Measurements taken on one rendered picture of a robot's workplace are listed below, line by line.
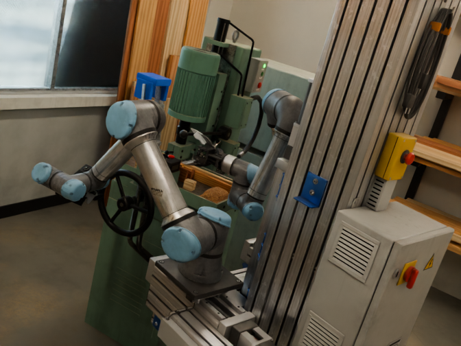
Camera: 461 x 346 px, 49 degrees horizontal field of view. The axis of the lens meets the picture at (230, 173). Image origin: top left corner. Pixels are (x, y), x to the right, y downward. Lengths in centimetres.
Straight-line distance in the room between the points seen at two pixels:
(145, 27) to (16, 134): 117
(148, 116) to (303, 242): 62
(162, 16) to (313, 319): 290
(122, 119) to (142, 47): 228
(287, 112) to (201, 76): 52
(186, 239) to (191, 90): 90
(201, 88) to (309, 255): 97
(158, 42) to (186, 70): 180
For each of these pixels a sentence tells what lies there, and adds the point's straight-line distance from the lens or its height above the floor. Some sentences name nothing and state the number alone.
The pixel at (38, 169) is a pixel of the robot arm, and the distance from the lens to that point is 192.
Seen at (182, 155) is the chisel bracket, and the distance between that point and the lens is 236.
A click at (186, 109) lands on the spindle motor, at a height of 122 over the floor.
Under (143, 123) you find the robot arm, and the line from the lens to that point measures 159.
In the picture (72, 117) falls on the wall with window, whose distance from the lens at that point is 377.
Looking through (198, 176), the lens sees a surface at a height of 92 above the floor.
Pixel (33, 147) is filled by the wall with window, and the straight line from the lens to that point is 365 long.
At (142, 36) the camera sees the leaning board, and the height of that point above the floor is 132.
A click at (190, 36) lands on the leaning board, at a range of 427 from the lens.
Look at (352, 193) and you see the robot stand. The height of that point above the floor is 128.
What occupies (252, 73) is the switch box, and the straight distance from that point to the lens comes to 248.
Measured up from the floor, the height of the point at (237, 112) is 123.
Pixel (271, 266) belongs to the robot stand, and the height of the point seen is 93.
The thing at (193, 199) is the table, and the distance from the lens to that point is 219.
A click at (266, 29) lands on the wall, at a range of 474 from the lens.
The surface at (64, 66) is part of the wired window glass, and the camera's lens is 370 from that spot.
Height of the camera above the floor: 168
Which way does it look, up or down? 18 degrees down
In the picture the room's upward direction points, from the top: 15 degrees clockwise
